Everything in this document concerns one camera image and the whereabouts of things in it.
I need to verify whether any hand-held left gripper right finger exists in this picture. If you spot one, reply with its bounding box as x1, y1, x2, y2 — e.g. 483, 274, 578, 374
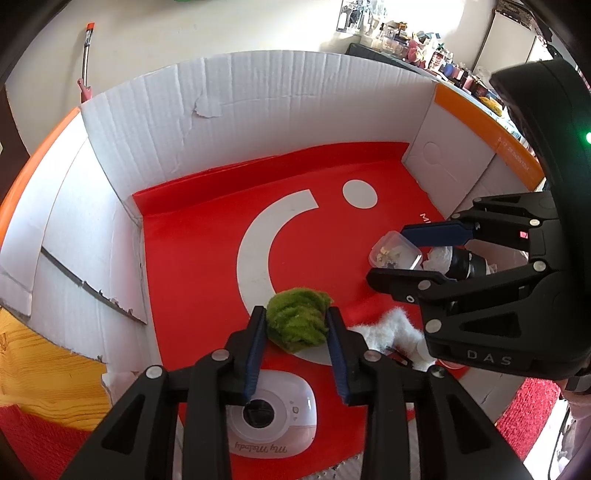
324, 305, 533, 480

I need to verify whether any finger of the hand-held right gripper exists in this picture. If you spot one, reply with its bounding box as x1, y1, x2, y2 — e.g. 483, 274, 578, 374
400, 191, 557, 253
366, 261, 560, 325

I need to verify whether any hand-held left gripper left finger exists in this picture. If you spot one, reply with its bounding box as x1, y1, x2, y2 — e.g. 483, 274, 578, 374
60, 305, 269, 480

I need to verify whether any clear plastic box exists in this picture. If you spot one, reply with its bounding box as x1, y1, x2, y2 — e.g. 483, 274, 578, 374
368, 231, 423, 271

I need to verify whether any black and white plush roll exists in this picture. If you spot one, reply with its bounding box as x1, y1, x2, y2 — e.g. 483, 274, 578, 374
424, 244, 502, 282

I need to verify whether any white fluffy plush plaid bow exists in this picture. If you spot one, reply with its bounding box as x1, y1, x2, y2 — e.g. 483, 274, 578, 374
348, 308, 458, 372

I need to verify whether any large green knitted plush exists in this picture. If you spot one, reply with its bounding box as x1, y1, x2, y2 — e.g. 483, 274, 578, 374
265, 287, 334, 355

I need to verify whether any pink oval gadget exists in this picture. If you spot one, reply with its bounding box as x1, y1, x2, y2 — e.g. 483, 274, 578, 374
225, 369, 319, 459

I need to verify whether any orange cardboard box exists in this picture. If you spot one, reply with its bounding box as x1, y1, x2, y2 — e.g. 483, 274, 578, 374
0, 48, 546, 480

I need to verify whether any white wardrobe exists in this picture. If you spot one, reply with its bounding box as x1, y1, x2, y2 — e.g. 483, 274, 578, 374
475, 11, 550, 77

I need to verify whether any row of small trinkets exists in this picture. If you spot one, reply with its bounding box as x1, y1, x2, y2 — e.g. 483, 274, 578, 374
339, 0, 513, 114

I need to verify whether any side table with denim cloth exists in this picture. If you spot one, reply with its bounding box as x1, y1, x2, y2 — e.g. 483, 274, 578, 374
345, 42, 539, 153

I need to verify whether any red knitted blanket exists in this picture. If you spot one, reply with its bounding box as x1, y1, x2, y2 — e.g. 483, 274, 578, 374
0, 377, 563, 480

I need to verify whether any brown wooden door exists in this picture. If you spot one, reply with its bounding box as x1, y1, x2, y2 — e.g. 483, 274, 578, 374
0, 83, 31, 160

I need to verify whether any broom with orange tip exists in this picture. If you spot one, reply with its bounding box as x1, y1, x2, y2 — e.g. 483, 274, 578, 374
81, 23, 96, 83

